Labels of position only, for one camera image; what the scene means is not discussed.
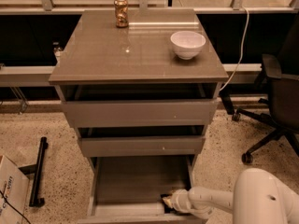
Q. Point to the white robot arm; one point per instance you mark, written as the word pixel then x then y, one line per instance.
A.
pixel 258 198

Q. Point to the black office chair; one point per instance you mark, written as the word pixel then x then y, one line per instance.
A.
pixel 281 73

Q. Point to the crushed gold soda can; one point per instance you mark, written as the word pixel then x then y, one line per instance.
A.
pixel 121 13

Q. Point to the dark rxbar blueberry wrapper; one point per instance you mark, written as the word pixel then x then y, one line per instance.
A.
pixel 167 200

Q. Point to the grey drawer cabinet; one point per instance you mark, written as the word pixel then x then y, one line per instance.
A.
pixel 99 52

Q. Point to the grey middle drawer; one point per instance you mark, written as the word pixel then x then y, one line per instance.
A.
pixel 141 141

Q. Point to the small clear bottle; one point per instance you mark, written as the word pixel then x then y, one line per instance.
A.
pixel 57 50

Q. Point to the grey drawer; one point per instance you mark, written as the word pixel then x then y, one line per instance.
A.
pixel 141 141
pixel 139 105
pixel 130 190

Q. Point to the black metal bar stand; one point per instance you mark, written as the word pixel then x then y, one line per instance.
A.
pixel 36 171

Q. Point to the cardboard box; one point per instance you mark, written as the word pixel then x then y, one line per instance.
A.
pixel 13 186

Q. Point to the grey bottom drawer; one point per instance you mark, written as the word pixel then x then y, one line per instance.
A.
pixel 130 190

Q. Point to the grey top drawer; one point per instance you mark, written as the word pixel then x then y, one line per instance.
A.
pixel 139 105

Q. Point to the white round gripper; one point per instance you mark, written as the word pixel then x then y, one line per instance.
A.
pixel 178 200

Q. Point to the white ceramic bowl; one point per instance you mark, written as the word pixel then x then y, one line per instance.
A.
pixel 187 44

